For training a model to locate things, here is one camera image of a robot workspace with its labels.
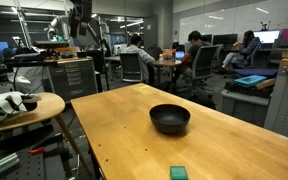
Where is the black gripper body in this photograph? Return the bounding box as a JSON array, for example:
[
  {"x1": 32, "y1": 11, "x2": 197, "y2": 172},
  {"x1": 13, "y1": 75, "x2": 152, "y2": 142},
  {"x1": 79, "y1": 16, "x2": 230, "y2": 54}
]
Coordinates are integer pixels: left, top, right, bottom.
[{"x1": 68, "y1": 0, "x2": 93, "y2": 37}]

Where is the green block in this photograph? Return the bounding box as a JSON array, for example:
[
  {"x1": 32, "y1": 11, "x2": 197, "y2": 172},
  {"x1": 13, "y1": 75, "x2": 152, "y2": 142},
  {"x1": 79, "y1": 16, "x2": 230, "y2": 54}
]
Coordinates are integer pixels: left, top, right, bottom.
[{"x1": 169, "y1": 165, "x2": 189, "y2": 180}]

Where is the black bowl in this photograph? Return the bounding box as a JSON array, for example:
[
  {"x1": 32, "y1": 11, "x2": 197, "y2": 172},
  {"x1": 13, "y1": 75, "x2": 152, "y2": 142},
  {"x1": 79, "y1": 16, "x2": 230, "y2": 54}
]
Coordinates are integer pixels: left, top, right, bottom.
[{"x1": 149, "y1": 103, "x2": 192, "y2": 136}]

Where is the black softbox panel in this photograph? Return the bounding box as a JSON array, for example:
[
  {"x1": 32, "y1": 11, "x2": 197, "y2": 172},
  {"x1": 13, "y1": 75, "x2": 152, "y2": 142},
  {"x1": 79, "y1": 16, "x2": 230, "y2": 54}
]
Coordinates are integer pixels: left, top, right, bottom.
[{"x1": 83, "y1": 18, "x2": 103, "y2": 48}]

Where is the gray drawer cabinet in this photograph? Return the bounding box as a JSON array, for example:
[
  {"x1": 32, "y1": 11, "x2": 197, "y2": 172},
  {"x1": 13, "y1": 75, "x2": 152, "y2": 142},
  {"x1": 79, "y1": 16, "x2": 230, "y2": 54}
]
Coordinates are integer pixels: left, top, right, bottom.
[{"x1": 48, "y1": 58, "x2": 99, "y2": 103}]

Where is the black mesh office chair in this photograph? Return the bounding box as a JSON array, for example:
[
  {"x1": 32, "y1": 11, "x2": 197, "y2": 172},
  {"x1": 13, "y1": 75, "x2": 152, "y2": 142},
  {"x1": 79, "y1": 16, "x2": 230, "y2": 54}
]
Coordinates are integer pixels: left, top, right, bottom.
[{"x1": 119, "y1": 52, "x2": 144, "y2": 84}]

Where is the person in gray hoodie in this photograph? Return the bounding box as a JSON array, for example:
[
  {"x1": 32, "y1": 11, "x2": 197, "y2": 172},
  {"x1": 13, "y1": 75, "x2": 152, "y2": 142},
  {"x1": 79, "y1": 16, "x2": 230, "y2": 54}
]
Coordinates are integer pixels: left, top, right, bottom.
[{"x1": 125, "y1": 34, "x2": 156, "y2": 83}]

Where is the orange box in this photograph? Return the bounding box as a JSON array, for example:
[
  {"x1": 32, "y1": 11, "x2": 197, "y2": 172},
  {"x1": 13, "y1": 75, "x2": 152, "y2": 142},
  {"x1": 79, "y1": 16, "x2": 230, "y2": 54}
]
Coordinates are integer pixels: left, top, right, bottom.
[{"x1": 161, "y1": 48, "x2": 177, "y2": 62}]

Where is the round wooden side table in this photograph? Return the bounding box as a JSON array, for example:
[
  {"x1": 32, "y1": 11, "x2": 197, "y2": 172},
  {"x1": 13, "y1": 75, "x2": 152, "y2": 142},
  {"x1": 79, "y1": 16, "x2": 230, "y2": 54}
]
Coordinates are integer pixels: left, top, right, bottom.
[{"x1": 0, "y1": 92, "x2": 92, "y2": 177}]

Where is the round wooden meeting table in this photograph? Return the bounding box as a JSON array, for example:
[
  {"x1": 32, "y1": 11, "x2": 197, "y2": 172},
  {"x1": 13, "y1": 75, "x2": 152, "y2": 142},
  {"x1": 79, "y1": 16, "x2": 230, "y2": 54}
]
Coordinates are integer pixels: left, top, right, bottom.
[{"x1": 151, "y1": 58, "x2": 184, "y2": 86}]

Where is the small black cup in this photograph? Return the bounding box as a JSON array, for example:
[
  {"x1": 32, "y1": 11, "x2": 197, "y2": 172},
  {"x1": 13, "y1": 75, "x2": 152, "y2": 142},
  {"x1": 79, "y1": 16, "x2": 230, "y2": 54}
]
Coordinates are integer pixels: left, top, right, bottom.
[{"x1": 20, "y1": 94, "x2": 40, "y2": 112}]

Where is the open laptop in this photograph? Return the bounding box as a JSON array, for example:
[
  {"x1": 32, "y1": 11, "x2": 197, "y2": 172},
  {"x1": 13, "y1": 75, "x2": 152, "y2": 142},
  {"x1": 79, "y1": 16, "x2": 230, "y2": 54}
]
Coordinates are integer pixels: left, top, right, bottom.
[{"x1": 174, "y1": 50, "x2": 186, "y2": 61}]

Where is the person in dark shirt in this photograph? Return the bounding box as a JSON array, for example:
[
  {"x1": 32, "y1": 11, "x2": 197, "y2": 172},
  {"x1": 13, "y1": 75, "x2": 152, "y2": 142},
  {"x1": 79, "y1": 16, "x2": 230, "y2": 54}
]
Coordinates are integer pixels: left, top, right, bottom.
[{"x1": 179, "y1": 30, "x2": 214, "y2": 81}]

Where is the white cloth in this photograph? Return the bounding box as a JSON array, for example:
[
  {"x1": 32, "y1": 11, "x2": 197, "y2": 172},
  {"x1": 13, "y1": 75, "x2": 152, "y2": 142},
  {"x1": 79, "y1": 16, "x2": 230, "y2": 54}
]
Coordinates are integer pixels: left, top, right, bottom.
[{"x1": 0, "y1": 91, "x2": 29, "y2": 123}]

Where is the gray office chair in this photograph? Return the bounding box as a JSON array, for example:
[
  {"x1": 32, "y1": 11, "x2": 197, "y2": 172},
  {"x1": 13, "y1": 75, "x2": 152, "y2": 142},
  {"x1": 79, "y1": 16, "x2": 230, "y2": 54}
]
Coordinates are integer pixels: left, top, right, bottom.
[{"x1": 185, "y1": 44, "x2": 222, "y2": 92}]

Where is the dark computer monitor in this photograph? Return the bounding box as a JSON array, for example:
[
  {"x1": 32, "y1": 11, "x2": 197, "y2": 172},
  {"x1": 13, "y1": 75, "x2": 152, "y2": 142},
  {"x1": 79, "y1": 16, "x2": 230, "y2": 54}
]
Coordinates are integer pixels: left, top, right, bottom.
[{"x1": 212, "y1": 33, "x2": 239, "y2": 47}]

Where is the black perforated breadboard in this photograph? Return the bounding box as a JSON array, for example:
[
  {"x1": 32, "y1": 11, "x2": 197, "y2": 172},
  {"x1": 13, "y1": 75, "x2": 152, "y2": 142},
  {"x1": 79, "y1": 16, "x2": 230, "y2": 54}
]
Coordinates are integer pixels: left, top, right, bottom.
[{"x1": 0, "y1": 145, "x2": 69, "y2": 180}]

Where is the person in dark jacket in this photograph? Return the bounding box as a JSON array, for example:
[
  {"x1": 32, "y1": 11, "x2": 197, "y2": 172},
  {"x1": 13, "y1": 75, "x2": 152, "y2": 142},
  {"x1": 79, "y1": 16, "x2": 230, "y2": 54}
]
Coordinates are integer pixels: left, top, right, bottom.
[{"x1": 221, "y1": 29, "x2": 262, "y2": 73}]

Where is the aluminum extrusion bar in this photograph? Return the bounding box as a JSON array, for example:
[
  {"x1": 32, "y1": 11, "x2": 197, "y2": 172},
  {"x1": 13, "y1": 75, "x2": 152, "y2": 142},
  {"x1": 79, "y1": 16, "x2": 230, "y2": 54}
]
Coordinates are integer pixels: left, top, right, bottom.
[{"x1": 0, "y1": 152, "x2": 21, "y2": 178}]

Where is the teal flat box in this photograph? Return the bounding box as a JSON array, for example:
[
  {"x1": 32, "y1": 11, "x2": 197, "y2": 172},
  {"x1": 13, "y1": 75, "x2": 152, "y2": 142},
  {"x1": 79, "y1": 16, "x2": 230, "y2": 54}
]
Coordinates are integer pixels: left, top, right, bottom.
[{"x1": 234, "y1": 74, "x2": 268, "y2": 89}]

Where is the blue cushion mat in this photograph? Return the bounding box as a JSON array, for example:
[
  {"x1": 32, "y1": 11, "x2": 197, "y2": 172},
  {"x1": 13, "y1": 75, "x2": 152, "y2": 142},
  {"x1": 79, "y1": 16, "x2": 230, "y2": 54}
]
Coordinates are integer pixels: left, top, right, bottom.
[{"x1": 233, "y1": 67, "x2": 279, "y2": 80}]

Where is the lit white monitor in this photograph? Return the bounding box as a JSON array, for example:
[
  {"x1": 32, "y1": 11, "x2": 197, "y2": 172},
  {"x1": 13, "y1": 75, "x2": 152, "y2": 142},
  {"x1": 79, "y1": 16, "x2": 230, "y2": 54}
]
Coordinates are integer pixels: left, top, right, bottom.
[{"x1": 252, "y1": 29, "x2": 282, "y2": 45}]

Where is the gray plastic bin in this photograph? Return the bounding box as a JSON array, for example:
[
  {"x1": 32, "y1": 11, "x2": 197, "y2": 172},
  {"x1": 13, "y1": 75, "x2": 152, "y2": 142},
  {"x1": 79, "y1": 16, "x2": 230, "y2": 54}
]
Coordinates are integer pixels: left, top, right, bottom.
[{"x1": 220, "y1": 88, "x2": 272, "y2": 128}]

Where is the wooden plank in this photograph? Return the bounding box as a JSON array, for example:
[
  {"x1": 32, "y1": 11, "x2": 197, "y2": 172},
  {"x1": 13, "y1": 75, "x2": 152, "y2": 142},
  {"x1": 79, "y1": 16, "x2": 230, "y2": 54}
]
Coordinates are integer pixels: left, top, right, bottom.
[{"x1": 254, "y1": 77, "x2": 277, "y2": 91}]

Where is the red handled tool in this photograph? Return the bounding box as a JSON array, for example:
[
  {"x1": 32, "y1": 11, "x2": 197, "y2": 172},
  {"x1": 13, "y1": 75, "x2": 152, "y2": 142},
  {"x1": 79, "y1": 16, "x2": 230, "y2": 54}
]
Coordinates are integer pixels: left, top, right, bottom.
[{"x1": 28, "y1": 145, "x2": 47, "y2": 157}]

